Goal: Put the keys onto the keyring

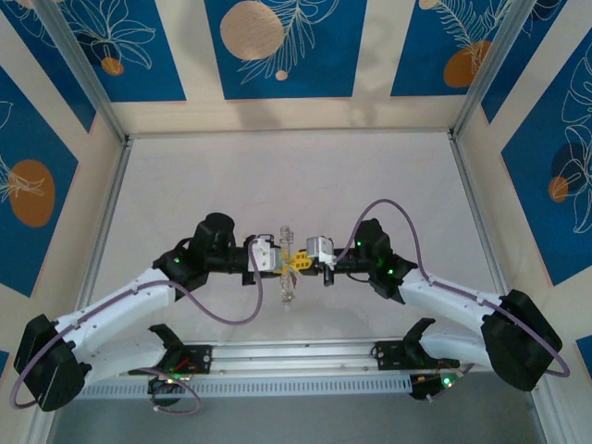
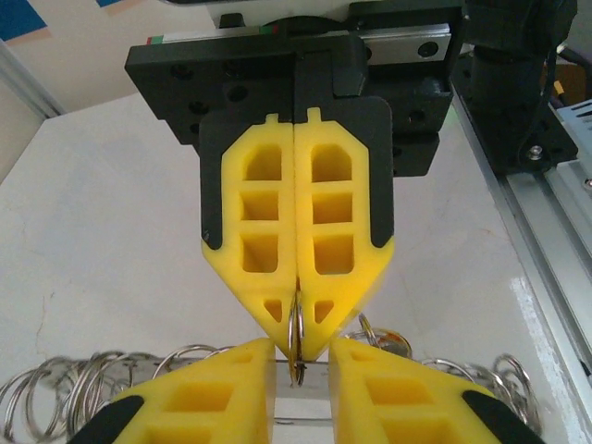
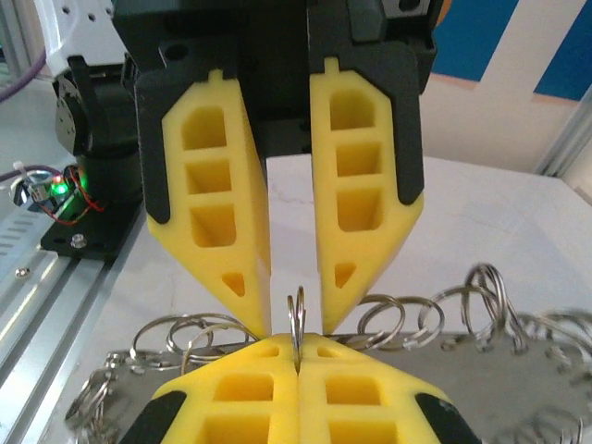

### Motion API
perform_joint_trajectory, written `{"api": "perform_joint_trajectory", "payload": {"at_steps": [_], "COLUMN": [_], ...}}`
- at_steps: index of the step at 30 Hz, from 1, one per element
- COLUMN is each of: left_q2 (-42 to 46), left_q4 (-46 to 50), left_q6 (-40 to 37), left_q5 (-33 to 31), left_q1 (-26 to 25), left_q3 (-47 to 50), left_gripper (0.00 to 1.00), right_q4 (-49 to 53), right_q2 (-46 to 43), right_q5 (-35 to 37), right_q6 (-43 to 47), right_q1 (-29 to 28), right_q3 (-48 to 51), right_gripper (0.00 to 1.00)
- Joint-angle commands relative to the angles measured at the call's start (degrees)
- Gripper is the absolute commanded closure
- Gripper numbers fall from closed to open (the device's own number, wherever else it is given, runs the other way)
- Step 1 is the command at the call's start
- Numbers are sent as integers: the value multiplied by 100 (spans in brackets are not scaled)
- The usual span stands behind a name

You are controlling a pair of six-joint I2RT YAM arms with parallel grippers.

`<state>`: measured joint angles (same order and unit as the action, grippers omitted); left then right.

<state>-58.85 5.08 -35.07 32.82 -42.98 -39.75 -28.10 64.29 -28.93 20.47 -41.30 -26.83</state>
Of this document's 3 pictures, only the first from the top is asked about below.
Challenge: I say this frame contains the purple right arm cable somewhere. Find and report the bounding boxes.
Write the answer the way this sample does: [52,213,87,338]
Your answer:
[351,198,571,380]

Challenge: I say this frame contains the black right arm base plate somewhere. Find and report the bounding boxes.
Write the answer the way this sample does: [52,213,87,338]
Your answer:
[374,339,459,371]

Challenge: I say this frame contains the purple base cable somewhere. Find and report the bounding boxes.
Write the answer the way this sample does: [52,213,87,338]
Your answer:
[427,363,477,402]
[131,367,201,415]

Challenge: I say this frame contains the aluminium table edge rail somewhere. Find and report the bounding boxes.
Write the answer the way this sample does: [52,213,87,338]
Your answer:
[448,133,510,297]
[76,138,135,309]
[124,129,457,140]

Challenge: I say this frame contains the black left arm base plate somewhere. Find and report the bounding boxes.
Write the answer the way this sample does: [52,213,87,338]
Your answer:
[164,342,214,375]

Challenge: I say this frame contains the aluminium frame post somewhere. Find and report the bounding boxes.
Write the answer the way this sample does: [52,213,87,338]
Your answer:
[31,0,130,147]
[450,0,540,140]

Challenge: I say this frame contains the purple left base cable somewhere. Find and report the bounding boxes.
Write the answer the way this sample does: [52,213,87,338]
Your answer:
[131,367,201,415]

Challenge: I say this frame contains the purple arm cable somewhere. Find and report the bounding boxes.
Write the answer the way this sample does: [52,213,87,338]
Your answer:
[351,198,571,380]
[9,240,265,411]

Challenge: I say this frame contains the long aluminium base rail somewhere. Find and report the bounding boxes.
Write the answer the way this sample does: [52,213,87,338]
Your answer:
[78,336,549,381]

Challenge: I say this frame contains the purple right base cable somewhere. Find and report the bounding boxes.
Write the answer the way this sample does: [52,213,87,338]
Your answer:
[427,363,477,402]

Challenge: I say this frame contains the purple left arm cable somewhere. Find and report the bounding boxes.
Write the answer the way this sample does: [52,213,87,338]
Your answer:
[9,240,265,411]

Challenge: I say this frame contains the beige round keyring with chains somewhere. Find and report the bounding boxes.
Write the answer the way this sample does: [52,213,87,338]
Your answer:
[277,225,300,309]

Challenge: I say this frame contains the aluminium frame leg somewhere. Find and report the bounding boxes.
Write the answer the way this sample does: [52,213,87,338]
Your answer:
[524,386,563,444]
[25,406,64,444]

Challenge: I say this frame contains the grey slotted cable duct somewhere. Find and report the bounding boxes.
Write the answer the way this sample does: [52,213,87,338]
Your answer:
[78,373,417,400]

